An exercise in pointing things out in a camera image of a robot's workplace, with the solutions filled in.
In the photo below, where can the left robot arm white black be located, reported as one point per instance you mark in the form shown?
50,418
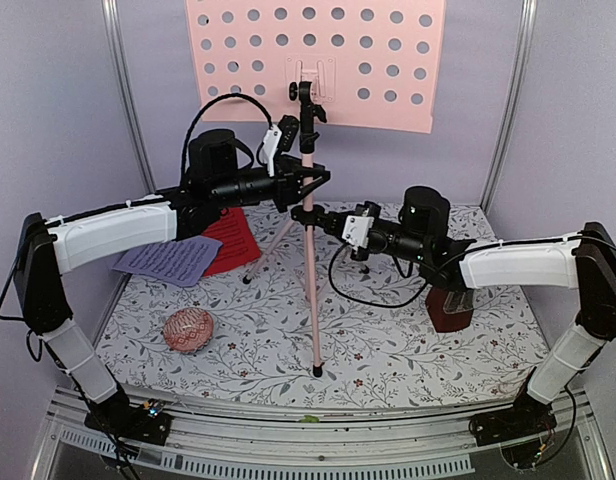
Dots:
51,251

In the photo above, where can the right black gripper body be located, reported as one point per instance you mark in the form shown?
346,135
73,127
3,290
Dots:
411,246

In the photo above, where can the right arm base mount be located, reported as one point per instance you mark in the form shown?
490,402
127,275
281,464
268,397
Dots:
526,416

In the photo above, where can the aluminium front rail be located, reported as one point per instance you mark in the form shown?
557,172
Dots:
213,439

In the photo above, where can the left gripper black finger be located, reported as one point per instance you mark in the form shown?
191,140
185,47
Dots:
302,193
310,173

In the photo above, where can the aluminium frame post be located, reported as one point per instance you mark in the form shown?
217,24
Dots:
114,35
519,69

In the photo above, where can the red patterned ceramic bowl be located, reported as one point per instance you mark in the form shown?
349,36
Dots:
188,330

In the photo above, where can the brown wooden metronome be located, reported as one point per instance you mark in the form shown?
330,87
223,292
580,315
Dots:
449,311

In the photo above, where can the left aluminium frame post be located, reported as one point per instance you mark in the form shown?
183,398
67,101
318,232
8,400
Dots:
114,35

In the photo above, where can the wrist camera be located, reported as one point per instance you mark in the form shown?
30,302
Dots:
277,140
358,224

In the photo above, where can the right aluminium frame post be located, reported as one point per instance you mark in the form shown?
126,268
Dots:
519,69

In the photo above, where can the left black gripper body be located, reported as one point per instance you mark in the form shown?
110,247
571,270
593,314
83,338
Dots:
231,191

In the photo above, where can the pink music stand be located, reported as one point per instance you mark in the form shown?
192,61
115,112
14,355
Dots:
304,58

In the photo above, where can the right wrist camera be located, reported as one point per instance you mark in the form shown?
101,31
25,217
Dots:
358,224

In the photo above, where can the purple sheet music paper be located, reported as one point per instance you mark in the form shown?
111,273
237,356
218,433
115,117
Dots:
180,263

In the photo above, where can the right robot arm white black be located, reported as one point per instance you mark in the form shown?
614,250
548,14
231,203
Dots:
558,300

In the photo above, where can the floral patterned table mat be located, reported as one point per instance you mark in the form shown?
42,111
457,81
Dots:
267,346

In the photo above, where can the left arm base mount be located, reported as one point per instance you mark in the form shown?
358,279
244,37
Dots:
129,422

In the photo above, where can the red sheet music paper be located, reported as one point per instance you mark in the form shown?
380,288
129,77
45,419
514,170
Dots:
239,246

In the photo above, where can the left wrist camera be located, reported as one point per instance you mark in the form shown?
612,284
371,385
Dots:
277,140

